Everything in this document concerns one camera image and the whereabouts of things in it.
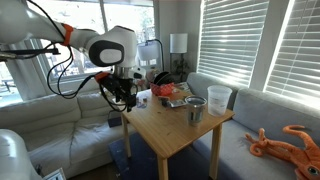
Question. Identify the red mesh basket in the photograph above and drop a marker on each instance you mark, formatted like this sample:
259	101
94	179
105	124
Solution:
162	90

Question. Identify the wooden side table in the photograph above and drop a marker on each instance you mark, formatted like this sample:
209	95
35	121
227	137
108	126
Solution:
166	131

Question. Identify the dark blue floor rug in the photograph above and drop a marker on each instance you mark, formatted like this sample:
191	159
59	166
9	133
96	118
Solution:
187	164

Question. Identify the orange plush squid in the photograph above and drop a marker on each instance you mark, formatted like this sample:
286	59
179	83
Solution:
307	160

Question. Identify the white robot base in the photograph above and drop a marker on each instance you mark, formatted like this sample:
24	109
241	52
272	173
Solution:
15	163

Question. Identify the window blind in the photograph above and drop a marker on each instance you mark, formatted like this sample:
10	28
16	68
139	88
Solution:
296	71
230	37

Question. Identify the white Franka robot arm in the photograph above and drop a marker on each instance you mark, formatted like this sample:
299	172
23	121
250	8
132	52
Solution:
115	47

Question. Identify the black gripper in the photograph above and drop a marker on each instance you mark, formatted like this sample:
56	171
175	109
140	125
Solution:
120	88

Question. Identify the black toy car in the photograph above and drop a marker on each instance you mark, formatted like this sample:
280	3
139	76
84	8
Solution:
165	101

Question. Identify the steel tumbler cup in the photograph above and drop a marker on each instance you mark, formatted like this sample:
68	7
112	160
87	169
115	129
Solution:
195	107

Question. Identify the right window blind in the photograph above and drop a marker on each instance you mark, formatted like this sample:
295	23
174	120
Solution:
296	71

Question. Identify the clear plastic cup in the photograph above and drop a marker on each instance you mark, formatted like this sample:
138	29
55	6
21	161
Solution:
218	98

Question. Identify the left window blind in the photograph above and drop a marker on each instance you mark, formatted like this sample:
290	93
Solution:
230	37

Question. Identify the white leather sofa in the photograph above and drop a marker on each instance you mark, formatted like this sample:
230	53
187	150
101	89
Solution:
71	134

